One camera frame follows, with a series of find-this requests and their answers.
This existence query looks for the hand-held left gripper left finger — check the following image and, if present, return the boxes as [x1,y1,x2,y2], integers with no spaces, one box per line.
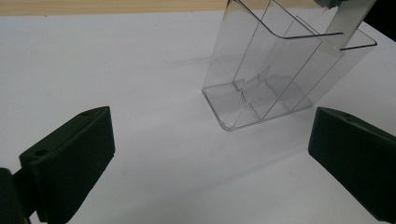
[19,105,116,224]

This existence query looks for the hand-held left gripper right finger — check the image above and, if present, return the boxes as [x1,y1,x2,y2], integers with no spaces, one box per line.
[307,106,396,224]

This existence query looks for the clear acrylic organizer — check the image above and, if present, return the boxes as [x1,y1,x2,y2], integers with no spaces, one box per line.
[201,0,378,133]

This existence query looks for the white cylindrical tube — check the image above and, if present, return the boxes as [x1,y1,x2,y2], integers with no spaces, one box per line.
[323,0,378,50]

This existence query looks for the white table sheet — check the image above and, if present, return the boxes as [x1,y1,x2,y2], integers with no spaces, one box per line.
[0,7,396,224]

